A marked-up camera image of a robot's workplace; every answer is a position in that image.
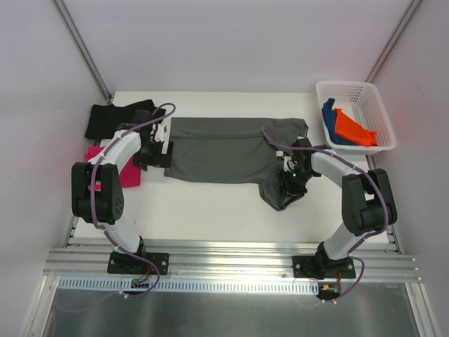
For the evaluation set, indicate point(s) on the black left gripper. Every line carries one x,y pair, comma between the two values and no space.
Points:
154,159

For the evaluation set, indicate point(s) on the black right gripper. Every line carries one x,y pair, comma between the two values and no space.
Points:
291,187

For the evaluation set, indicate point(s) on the grey t shirt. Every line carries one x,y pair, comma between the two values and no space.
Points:
232,151

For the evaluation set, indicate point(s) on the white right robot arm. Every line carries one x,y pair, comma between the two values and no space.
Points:
368,207

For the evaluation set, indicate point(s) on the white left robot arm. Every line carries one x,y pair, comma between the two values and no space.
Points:
97,193

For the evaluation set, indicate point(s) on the pink folded t shirt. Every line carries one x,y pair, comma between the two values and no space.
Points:
129,177

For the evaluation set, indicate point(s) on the black folded t shirt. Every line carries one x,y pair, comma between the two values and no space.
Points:
104,119

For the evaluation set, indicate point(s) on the orange t shirt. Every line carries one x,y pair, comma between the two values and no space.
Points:
353,132

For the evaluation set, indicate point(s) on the blue t shirt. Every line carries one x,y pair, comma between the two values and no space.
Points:
329,118

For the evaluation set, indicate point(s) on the white plastic basket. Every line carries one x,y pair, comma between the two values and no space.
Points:
361,102

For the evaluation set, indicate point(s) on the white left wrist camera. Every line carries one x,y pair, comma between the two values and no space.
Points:
162,131

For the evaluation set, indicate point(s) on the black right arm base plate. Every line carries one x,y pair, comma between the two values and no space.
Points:
320,267

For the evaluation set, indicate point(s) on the aluminium mounting rail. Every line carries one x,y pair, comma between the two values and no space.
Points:
231,260

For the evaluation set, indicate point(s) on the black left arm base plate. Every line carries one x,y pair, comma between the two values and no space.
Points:
123,264

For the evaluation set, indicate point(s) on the white slotted cable duct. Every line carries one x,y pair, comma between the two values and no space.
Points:
284,286

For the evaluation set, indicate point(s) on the left aluminium corner post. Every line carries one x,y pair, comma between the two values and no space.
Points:
80,44

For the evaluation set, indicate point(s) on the aluminium corner post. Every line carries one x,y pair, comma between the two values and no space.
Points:
80,44
400,28

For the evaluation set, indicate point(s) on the right aluminium corner post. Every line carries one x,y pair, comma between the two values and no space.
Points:
400,28

